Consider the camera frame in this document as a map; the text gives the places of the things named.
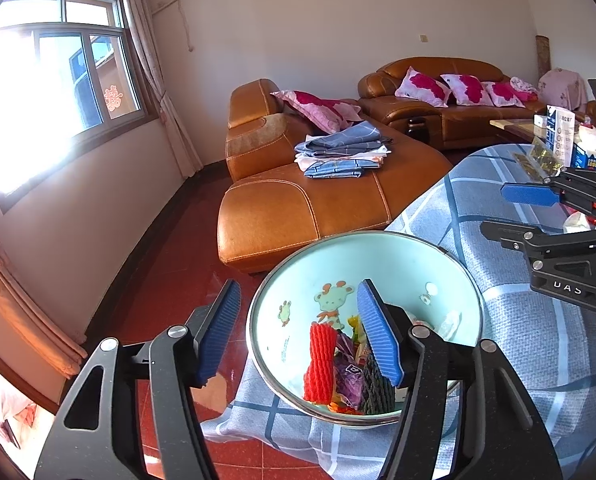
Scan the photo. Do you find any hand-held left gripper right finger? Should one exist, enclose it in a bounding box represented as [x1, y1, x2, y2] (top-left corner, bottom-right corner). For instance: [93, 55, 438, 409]
[356, 279, 564, 480]

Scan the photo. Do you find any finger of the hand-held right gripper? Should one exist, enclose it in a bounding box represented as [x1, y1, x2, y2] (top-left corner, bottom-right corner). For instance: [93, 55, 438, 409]
[500, 167, 596, 212]
[479, 219, 596, 264]

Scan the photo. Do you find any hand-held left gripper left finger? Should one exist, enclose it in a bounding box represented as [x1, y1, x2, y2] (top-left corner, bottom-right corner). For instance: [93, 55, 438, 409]
[32, 279, 242, 480]

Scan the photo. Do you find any yellow plastic bag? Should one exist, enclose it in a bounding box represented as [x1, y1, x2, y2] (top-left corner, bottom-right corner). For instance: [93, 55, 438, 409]
[345, 314, 367, 343]

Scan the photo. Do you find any purple wrapper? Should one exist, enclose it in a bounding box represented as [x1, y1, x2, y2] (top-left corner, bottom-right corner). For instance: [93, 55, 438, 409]
[333, 332, 371, 408]

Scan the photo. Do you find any black foam net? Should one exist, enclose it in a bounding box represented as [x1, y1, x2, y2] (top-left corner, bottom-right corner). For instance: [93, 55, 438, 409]
[360, 350, 396, 416]

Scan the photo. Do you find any red foam net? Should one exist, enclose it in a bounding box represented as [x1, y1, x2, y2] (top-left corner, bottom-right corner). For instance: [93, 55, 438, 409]
[303, 322, 339, 406]

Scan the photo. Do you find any light blue cartoon basin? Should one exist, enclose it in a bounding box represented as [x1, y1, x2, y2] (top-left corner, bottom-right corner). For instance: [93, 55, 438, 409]
[246, 232, 486, 427]

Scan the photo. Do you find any golden patterned packet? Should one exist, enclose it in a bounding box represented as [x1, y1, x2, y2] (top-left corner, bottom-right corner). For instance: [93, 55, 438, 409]
[515, 142, 561, 181]

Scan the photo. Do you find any blue plaid tablecloth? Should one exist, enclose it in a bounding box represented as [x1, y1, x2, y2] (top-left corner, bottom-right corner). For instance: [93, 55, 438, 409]
[200, 144, 596, 480]

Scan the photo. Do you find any white crumpled tissue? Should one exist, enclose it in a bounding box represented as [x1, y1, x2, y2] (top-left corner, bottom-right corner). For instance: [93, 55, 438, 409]
[563, 212, 596, 233]

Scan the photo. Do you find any wooden coffee table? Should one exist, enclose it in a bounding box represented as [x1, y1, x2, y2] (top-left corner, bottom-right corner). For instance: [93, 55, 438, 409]
[489, 116, 549, 145]

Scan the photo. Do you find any tall white carton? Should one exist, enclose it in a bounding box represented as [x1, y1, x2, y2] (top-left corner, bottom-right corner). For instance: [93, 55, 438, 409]
[545, 104, 578, 166]

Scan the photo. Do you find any blue and white box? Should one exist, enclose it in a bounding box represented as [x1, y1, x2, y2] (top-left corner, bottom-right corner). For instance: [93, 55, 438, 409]
[573, 125, 596, 170]

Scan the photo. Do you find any pink floral pillow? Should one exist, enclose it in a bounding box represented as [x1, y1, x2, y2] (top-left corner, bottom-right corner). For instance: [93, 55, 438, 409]
[394, 66, 453, 108]
[439, 74, 486, 107]
[480, 80, 526, 108]
[270, 90, 363, 135]

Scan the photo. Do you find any pink crumpled cloth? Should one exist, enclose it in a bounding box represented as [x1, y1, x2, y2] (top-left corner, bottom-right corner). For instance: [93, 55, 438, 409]
[509, 76, 540, 103]

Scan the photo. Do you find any pink cloth cover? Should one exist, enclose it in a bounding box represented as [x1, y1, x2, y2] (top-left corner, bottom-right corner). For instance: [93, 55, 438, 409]
[538, 69, 590, 107]

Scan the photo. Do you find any brown leather chaise sofa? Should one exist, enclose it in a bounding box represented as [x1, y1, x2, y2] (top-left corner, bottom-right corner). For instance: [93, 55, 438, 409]
[217, 78, 454, 276]

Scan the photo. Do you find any rolled bamboo mat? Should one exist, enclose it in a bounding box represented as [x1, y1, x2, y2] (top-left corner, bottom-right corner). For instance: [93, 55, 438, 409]
[535, 35, 550, 78]

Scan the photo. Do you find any folded blue plaid cloth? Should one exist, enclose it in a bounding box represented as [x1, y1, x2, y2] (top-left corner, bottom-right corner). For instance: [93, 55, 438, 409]
[294, 120, 393, 157]

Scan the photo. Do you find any peach curtain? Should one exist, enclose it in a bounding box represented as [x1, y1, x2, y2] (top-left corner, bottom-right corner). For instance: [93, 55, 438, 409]
[0, 220, 88, 378]

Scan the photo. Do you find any pink floral bedding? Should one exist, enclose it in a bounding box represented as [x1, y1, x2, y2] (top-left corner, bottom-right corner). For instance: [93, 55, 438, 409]
[0, 355, 43, 456]

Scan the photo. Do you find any pale pink curtain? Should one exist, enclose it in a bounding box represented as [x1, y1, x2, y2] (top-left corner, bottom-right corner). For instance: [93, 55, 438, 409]
[120, 0, 203, 178]

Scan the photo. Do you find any window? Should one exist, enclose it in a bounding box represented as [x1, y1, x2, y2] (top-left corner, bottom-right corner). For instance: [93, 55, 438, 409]
[0, 0, 153, 201]

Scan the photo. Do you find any air conditioner pipe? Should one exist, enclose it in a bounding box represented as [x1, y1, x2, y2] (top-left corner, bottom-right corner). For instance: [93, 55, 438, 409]
[178, 0, 196, 53]

